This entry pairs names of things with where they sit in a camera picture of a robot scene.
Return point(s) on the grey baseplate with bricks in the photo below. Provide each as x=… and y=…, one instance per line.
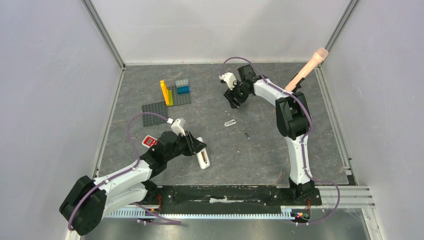
x=180, y=99

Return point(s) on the aluminium frame rail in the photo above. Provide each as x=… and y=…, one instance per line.
x=97, y=20

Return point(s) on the white remote with slot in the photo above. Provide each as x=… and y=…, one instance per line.
x=202, y=155

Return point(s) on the green brick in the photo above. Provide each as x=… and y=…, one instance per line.
x=170, y=98

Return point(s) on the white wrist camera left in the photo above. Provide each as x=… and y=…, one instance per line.
x=177, y=125

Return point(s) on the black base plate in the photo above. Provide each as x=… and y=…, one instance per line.
x=228, y=199

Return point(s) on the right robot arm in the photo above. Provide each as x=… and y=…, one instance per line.
x=293, y=121

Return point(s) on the white cable duct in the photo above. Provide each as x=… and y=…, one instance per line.
x=139, y=213

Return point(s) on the pink toy microphone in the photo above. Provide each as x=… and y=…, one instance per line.
x=317, y=58

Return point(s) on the yellow brick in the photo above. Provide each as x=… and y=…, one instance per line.
x=165, y=92

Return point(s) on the grey brick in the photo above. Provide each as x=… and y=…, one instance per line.
x=181, y=83

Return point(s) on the blue brick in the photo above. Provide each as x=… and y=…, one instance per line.
x=181, y=90

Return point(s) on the dark grey brick baseplate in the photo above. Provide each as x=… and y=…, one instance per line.
x=156, y=113

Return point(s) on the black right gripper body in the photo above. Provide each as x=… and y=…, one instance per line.
x=235, y=94

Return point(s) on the dark battery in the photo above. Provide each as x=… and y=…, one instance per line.
x=247, y=135

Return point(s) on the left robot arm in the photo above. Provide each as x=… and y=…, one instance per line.
x=90, y=200

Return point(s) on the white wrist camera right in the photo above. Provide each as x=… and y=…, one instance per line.
x=229, y=79

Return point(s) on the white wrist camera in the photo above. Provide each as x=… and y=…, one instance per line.
x=177, y=125
x=229, y=79

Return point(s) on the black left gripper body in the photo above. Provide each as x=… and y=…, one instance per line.
x=185, y=145

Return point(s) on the red white small device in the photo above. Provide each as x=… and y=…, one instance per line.
x=149, y=141

